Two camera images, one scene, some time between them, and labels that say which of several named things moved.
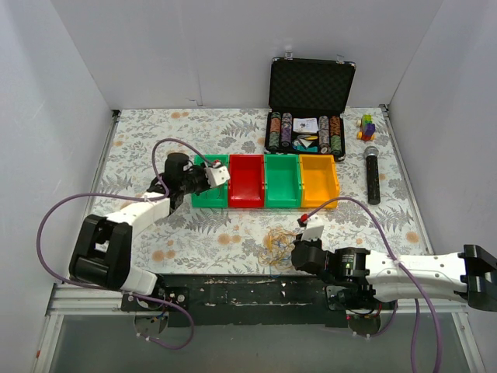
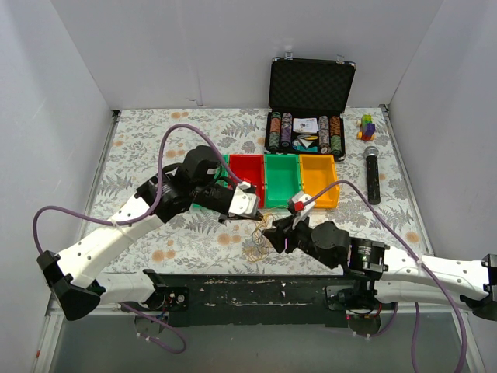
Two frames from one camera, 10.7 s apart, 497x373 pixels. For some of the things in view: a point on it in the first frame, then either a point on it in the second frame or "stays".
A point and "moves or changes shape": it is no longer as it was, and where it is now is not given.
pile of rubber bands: [278, 246] moves or changes shape
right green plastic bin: [283, 180] stays
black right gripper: [301, 252] → [290, 237]
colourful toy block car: [367, 131] stays
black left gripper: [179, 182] → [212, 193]
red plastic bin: [246, 186] stays
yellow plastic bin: [318, 181] stays
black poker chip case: [307, 99] stays
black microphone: [371, 154] stays
